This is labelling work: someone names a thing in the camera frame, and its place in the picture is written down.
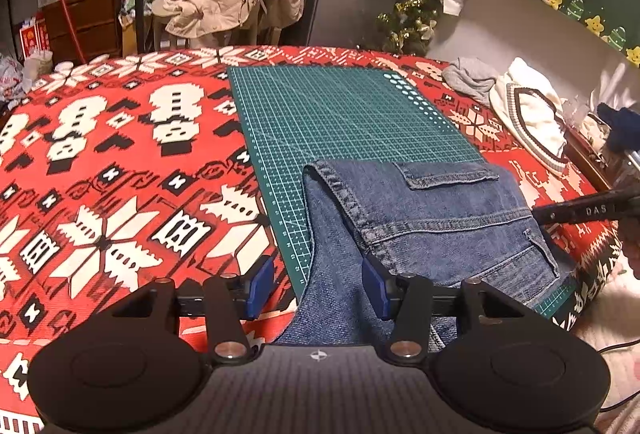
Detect red patterned blanket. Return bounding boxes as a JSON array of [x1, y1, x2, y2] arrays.
[[0, 45, 627, 434]]

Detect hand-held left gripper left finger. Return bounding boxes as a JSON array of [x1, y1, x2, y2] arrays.
[[106, 256, 275, 366]]

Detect black cable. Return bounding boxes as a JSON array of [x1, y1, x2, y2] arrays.
[[597, 338, 640, 415]]

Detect red paper packet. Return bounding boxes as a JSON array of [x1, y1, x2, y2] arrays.
[[19, 16, 52, 58]]

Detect blue denim shorts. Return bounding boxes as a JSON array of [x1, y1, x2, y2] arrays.
[[272, 159, 577, 348]]

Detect crumpled clear plastic bag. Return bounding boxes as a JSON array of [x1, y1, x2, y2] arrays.
[[0, 54, 32, 103]]

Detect small decorated Christmas tree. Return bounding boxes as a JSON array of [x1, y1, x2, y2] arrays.
[[376, 0, 444, 57]]

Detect green cutting mat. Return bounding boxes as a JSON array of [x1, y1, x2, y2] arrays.
[[227, 65, 582, 321]]

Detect navy blue knit cloth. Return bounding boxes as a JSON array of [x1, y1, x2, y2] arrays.
[[597, 103, 640, 156]]

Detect grey knit sweater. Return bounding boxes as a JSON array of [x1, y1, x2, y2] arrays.
[[442, 57, 499, 108]]

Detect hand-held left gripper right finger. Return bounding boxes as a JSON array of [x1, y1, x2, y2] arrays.
[[360, 253, 532, 366]]

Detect white sweater with maroon trim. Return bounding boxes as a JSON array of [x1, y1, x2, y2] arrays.
[[489, 57, 572, 178]]

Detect person's fluffy white clothing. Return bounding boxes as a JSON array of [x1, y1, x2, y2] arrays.
[[570, 259, 640, 434]]

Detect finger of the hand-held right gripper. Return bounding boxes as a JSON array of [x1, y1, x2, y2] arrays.
[[531, 188, 640, 227]]

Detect brown wooden drawer cabinet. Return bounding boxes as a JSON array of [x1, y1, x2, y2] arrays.
[[40, 0, 124, 66]]

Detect red broom stick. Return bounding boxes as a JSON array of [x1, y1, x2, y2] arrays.
[[49, 0, 82, 66]]

